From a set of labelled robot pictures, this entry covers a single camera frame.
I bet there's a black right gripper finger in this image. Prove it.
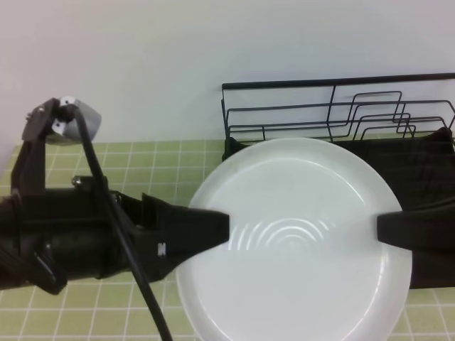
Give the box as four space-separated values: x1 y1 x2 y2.
377 204 454 251

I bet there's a white round plate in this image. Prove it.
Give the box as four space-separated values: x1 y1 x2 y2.
176 138 412 340

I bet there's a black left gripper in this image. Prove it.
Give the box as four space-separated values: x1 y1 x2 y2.
10 177 230 284

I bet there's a black camera cable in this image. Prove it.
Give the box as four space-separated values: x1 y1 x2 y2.
60 104 174 341

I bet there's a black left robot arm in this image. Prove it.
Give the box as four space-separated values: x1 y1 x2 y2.
1 177 230 295

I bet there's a black drip tray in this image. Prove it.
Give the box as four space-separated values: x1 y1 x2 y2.
221 128 455 291

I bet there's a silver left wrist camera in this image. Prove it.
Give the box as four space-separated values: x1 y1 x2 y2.
21 96 102 145

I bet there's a black wire dish rack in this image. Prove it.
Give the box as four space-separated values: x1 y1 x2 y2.
220 72 454 145

